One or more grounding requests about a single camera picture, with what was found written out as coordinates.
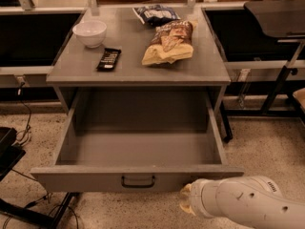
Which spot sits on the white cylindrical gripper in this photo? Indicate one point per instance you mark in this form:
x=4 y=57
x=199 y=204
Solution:
x=200 y=197

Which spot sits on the grey top drawer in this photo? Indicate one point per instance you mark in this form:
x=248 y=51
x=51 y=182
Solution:
x=109 y=134

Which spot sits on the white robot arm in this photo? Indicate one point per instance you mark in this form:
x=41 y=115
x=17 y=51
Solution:
x=255 y=202

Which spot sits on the grey drawer cabinet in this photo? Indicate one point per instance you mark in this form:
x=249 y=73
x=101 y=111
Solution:
x=76 y=66

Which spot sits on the yellow brown chip bag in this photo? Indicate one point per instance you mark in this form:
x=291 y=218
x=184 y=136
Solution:
x=171 y=42

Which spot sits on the black candy bar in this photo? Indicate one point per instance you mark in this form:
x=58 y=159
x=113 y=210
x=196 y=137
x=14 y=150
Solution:
x=108 y=60

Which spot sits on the black stand base left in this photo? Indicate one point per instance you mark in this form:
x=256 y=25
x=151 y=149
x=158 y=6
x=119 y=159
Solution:
x=11 y=152

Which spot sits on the blue white chip bag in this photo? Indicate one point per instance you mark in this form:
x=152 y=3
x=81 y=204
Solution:
x=155 y=15

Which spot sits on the white bowl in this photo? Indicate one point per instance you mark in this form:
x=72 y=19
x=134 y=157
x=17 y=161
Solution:
x=90 y=33

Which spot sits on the black side table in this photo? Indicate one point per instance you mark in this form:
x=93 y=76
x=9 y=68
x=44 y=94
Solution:
x=283 y=20

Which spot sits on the black top drawer handle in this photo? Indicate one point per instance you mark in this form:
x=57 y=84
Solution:
x=137 y=182

